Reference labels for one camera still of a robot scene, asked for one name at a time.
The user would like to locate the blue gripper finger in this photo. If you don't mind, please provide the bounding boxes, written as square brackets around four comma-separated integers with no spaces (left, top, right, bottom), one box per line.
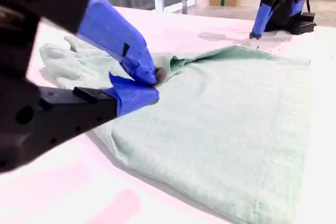
[248,4,270,40]
[0,0,168,87]
[261,8,275,33]
[26,71,160,151]

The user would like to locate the pale green T-shirt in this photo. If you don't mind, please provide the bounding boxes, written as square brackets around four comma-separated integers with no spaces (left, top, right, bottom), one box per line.
[39,36,312,224]

